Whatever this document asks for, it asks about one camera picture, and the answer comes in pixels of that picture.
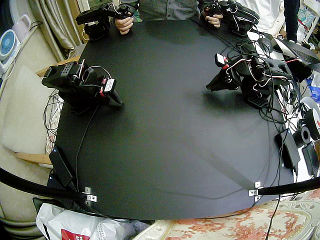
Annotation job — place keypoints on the black leader arm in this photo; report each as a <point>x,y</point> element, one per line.
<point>237,15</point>
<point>96,18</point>

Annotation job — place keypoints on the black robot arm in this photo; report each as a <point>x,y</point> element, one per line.
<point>262,75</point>
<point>65,80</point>

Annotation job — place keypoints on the person's left hand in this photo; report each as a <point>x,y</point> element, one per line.
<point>214,20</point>

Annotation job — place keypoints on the person's right hand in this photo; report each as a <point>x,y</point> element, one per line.
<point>124,25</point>

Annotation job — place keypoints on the black computer mouse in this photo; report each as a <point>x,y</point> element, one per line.
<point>265,45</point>

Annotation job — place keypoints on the beige curtain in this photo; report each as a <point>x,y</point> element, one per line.
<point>57,27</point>

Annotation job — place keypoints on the silver laptop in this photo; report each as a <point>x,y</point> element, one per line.
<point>300,52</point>

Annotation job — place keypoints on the white fabric garment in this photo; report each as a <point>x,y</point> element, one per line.
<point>265,12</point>

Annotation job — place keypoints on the cream seat cushion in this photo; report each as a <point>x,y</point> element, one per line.
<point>25,110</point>

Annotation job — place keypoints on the black power adapter brick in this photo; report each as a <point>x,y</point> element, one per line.
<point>310,158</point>
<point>288,147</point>
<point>60,166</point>

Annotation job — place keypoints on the dark blue garment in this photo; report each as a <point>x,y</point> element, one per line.
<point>291,20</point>

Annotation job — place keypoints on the blue printed package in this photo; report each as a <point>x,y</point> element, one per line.
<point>315,87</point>

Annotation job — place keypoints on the person's gray shirt torso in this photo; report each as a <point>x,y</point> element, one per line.
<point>168,10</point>

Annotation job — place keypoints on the black and white filament spool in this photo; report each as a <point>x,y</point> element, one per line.
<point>312,117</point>

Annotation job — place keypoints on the black tape roll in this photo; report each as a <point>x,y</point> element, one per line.
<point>301,136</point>

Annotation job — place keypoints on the pale lilac small appliance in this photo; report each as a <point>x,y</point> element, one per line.
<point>22,27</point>

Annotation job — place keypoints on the white and blue desk fan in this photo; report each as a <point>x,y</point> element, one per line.
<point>7,47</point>

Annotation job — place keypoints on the white plastic bag red print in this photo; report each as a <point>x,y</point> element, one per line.
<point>75,225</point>

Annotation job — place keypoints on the floral cream rug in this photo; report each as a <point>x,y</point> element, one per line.
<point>225,225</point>

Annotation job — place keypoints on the white-labelled camera box, red mount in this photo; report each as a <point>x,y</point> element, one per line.
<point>109,86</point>

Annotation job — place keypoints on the black camera box, red mount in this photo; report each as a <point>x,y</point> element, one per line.
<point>220,60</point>

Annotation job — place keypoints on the wooden chair frame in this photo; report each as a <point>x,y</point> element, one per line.
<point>32,158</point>

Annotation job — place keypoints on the metal pole bracket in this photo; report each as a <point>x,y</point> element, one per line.
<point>255,191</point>
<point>90,195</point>

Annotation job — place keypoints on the black camera stand pole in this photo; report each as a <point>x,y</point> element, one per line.
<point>30,183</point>
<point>290,187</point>

